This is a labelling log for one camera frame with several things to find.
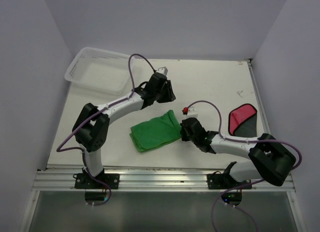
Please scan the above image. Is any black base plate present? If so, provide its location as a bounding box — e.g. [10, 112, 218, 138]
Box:
[72, 172, 120, 190]
[206, 171, 252, 190]

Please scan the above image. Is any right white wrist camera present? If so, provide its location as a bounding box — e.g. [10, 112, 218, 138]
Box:
[182, 106, 198, 119]

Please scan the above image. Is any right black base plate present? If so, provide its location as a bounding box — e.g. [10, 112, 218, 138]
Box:
[206, 171, 252, 190]

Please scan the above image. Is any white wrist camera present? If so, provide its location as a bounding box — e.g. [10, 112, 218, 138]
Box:
[156, 66, 168, 76]
[182, 106, 198, 119]

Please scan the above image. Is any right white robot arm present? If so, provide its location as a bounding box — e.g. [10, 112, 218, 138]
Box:
[180, 117, 296, 189]

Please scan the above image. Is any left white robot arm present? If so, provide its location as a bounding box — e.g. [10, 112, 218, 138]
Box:
[72, 67, 176, 189]

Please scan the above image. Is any white plastic basket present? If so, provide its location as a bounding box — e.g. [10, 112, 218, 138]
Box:
[64, 47, 136, 96]

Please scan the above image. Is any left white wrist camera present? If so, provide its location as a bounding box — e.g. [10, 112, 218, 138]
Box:
[156, 66, 168, 76]

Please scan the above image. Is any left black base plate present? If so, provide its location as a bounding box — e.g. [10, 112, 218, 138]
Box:
[72, 172, 120, 190]

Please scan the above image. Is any green microfiber towel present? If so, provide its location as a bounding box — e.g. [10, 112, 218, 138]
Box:
[129, 109, 181, 153]

